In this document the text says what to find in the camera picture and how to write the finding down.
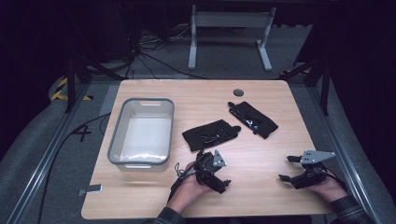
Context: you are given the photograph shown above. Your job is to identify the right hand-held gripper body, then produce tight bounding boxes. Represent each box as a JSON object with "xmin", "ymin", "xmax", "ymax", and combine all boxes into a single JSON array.
[{"xmin": 290, "ymin": 149, "xmax": 337, "ymax": 190}]

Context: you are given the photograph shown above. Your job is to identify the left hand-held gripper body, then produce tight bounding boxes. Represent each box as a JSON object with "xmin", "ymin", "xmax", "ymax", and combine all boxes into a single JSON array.
[{"xmin": 193, "ymin": 149, "xmax": 228, "ymax": 191}]

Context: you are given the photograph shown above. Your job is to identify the person's right hand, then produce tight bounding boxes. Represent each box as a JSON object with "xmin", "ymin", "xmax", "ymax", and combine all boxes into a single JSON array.
[{"xmin": 306, "ymin": 177, "xmax": 348, "ymax": 203}]

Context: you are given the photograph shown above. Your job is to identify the person's left hand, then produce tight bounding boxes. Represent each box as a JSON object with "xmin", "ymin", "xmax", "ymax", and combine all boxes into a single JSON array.
[{"xmin": 166, "ymin": 161, "xmax": 213, "ymax": 215}]

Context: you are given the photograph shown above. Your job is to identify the black glove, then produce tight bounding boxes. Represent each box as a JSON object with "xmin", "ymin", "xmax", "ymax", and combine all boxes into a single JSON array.
[
  {"xmin": 227, "ymin": 101, "xmax": 279, "ymax": 140},
  {"xmin": 181, "ymin": 119, "xmax": 242, "ymax": 153}
]

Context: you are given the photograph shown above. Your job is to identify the white plastic bin grey rim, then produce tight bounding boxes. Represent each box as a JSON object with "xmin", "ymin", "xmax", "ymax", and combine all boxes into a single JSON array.
[{"xmin": 106, "ymin": 97, "xmax": 176, "ymax": 173}]

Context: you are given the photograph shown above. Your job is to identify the black metal stand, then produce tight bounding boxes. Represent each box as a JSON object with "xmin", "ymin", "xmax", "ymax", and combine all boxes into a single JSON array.
[
  {"xmin": 64, "ymin": 55, "xmax": 126, "ymax": 114},
  {"xmin": 279, "ymin": 57, "xmax": 332, "ymax": 117}
]

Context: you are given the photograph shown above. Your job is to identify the yellow black hazard tape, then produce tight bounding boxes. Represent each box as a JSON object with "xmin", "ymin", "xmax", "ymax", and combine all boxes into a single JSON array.
[{"xmin": 50, "ymin": 77, "xmax": 94, "ymax": 102}]

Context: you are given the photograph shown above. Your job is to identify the right hand-held gripper black cable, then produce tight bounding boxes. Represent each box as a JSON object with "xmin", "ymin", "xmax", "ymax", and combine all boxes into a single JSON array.
[{"xmin": 321, "ymin": 166, "xmax": 348, "ymax": 191}]

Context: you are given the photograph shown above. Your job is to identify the hand-held gripper black cable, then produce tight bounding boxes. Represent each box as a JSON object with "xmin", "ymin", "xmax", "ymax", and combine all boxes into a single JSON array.
[
  {"xmin": 321, "ymin": 166, "xmax": 348, "ymax": 191},
  {"xmin": 168, "ymin": 161, "xmax": 198, "ymax": 202}
]

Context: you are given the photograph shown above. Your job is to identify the left hand-held gripper black cable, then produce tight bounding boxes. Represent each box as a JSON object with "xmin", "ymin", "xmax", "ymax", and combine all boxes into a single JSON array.
[{"xmin": 168, "ymin": 161, "xmax": 198, "ymax": 202}]

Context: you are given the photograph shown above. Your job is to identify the aluminium floor rail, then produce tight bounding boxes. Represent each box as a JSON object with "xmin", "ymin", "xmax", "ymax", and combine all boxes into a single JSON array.
[
  {"xmin": 306, "ymin": 85, "xmax": 391, "ymax": 224},
  {"xmin": 5, "ymin": 82, "xmax": 92, "ymax": 224}
]

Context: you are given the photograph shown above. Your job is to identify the small metal bracket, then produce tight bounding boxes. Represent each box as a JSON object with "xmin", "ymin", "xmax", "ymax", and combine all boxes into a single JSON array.
[{"xmin": 77, "ymin": 184, "xmax": 104, "ymax": 197}]

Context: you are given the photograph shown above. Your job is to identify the tangle of floor cables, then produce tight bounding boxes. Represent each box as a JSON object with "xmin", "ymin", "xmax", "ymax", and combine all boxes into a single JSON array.
[{"xmin": 124, "ymin": 26, "xmax": 208, "ymax": 80}]

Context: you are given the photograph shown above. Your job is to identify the white metal table frame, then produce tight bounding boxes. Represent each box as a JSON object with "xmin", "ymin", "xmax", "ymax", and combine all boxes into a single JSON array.
[{"xmin": 188, "ymin": 4, "xmax": 277, "ymax": 72}]

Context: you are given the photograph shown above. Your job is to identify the long black floor cable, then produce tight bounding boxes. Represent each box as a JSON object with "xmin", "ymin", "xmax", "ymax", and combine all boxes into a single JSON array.
[{"xmin": 36, "ymin": 111, "xmax": 112, "ymax": 224}]

